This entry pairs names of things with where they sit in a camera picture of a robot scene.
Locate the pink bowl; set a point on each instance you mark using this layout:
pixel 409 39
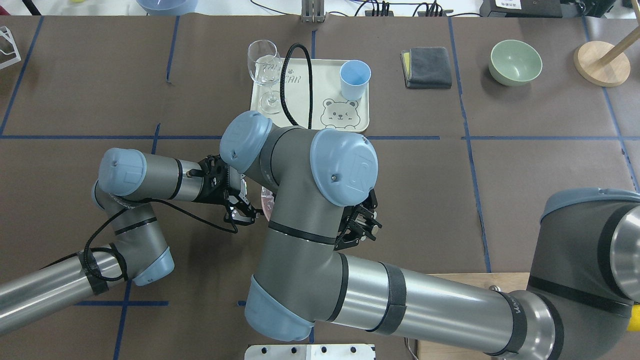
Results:
pixel 267 198

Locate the green ceramic bowl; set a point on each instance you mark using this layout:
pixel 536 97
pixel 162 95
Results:
pixel 514 63

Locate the blue plastic cup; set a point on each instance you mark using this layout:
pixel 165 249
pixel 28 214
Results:
pixel 354 78

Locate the white bear tray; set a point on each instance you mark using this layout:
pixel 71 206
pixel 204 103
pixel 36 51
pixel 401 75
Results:
pixel 330 109

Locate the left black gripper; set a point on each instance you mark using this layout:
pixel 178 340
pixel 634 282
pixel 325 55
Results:
pixel 212 192

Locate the clear wine glass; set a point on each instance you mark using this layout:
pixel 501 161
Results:
pixel 264 64

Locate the grey folded cloth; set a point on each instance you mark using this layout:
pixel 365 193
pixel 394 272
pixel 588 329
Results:
pixel 426 68

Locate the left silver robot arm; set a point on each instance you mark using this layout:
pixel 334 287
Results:
pixel 130 245

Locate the wooden cup stand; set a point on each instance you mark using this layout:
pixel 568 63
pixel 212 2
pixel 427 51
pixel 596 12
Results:
pixel 604 64

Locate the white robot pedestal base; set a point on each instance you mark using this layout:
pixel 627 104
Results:
pixel 336 351

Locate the blue bowl on side table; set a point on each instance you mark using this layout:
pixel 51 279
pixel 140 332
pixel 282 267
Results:
pixel 168 7

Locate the wooden cutting board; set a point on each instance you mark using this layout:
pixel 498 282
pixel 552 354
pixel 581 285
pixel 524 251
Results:
pixel 462 316

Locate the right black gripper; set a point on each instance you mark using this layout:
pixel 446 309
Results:
pixel 356 223

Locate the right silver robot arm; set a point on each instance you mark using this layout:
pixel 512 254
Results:
pixel 576 305

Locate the white dish rack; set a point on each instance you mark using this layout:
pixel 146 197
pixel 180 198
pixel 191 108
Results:
pixel 9 52

